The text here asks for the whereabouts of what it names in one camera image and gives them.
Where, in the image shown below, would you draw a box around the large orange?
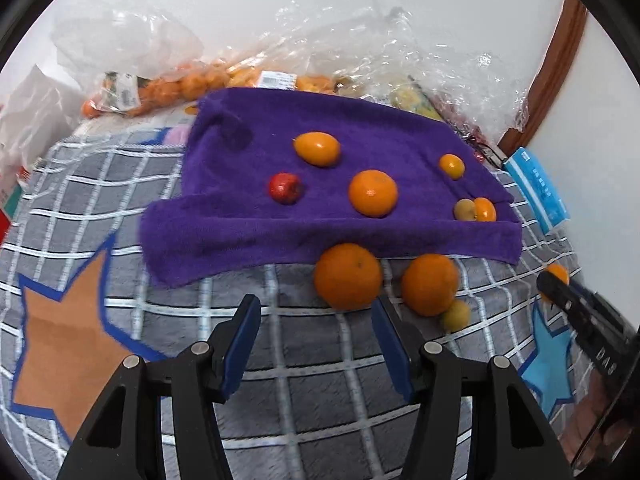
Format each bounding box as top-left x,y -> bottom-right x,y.
313,243 -> 384,311
401,253 -> 460,317

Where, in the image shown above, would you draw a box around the blue tissue pack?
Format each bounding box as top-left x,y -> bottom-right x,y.
502,147 -> 571,233

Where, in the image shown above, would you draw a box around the red fruits in bag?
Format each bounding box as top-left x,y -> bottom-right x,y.
450,115 -> 483,147

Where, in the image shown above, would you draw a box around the orange mandarin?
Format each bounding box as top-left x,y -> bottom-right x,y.
348,169 -> 399,219

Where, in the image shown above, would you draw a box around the large clear plastic bag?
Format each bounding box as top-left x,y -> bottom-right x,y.
270,0 -> 531,146

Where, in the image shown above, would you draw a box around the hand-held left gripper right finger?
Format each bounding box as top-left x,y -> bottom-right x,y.
371,300 -> 573,480

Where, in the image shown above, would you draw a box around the yellow package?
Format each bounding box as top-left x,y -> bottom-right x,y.
390,77 -> 446,121

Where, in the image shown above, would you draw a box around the brown wooden door frame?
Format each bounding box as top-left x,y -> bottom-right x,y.
497,0 -> 588,158

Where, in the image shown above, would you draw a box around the purple fleece towel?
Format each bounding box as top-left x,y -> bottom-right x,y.
138,87 -> 523,289

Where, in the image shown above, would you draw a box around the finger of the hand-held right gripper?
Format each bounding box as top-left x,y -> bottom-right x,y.
537,271 -> 594,327
567,280 -> 626,326

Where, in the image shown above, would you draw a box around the green label bag of mandarins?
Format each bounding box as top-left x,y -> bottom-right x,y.
52,5 -> 231,118

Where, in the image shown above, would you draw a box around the black cable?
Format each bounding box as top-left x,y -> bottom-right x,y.
470,135 -> 506,167

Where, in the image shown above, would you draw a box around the small yellow fruit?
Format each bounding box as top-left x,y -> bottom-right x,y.
440,300 -> 472,333

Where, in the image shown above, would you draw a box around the orange kumquat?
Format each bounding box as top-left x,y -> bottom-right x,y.
472,197 -> 498,223
439,153 -> 466,180
542,263 -> 571,303
293,131 -> 342,167

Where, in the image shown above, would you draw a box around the small red fruit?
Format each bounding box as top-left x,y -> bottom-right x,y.
268,173 -> 304,205

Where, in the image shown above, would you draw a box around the white plastic bag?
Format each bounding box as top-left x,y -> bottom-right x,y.
0,65 -> 83,196

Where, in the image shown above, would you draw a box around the person's right forearm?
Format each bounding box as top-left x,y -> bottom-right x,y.
560,375 -> 623,461

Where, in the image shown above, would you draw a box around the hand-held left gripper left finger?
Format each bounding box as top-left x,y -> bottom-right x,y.
56,294 -> 262,480

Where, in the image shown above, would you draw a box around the white label bag of mandarins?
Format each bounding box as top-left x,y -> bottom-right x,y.
220,55 -> 351,96

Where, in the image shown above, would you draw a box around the grey checked blanket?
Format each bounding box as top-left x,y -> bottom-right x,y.
0,110 -> 601,480

